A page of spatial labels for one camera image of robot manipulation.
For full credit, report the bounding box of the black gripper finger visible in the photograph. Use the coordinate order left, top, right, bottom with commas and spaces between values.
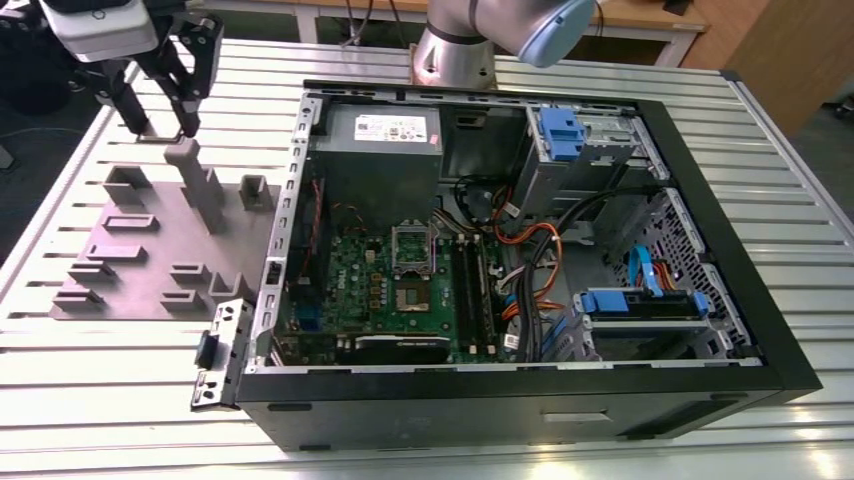
135, 11, 227, 140
72, 57, 153, 136

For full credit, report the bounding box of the CPU socket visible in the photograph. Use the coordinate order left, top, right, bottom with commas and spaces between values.
391, 283, 436, 315

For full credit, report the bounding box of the black office chair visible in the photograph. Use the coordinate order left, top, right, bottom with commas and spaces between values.
0, 29, 115, 119

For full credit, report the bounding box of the grey parts rack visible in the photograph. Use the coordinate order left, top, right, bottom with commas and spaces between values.
49, 138, 286, 322

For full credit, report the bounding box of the grey power supply unit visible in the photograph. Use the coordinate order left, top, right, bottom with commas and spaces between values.
310, 103, 446, 224

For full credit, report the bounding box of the metal socket cover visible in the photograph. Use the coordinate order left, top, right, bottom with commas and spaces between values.
390, 222, 440, 280

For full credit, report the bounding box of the green motherboard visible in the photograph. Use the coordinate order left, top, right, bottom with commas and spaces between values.
283, 199, 508, 365

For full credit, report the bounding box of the empty blue disk carrier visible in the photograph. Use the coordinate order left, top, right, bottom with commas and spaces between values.
540, 107, 587, 162

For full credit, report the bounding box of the grey metal drive cage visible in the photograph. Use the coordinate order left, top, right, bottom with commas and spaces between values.
512, 103, 670, 221

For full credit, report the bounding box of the black RAM slot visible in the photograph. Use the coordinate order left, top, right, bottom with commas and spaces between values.
468, 234, 500, 351

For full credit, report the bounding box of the black graphics card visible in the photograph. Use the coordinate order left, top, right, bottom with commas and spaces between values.
332, 332, 454, 366

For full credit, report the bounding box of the wooden desk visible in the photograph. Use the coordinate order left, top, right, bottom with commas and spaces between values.
592, 0, 710, 69

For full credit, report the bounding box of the hard disk in blue carrier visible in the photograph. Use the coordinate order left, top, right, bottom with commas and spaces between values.
574, 288, 713, 321

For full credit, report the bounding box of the black open PC case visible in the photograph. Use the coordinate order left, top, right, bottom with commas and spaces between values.
234, 78, 823, 454

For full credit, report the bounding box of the grey metal disk bay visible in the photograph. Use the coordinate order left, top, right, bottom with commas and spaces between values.
552, 314, 759, 364

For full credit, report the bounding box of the brown wooden cabinet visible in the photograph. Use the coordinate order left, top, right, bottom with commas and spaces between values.
683, 0, 854, 136

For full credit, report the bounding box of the white desk frame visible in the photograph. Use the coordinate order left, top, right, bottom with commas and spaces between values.
219, 0, 432, 46

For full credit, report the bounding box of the red twisted wire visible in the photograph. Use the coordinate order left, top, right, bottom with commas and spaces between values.
296, 178, 327, 286

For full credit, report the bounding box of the grey metal slot bracket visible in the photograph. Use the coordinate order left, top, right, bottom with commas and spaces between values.
190, 297, 254, 412

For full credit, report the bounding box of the orange wire bundle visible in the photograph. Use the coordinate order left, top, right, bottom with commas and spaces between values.
494, 219, 570, 321

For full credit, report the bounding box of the thick black cable bundle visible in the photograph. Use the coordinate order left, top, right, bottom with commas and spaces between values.
512, 184, 669, 364

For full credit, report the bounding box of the light blue data cable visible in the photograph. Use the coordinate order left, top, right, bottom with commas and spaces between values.
540, 314, 570, 362

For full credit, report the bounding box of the blue flat data cable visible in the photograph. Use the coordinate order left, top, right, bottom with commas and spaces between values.
626, 246, 663, 297

